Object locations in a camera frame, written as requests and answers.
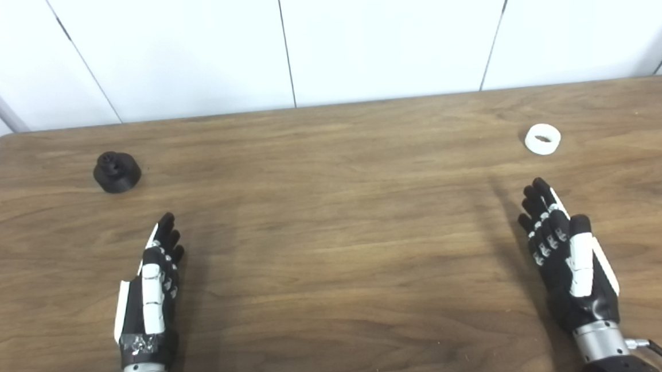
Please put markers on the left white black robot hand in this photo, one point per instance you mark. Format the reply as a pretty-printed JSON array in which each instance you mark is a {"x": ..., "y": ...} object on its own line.
[{"x": 153, "y": 300}]

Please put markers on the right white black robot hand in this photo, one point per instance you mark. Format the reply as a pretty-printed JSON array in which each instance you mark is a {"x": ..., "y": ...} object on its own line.
[{"x": 580, "y": 263}]

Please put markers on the round black plastic part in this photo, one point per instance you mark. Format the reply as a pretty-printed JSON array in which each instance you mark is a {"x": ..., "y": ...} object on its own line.
[{"x": 116, "y": 173}]

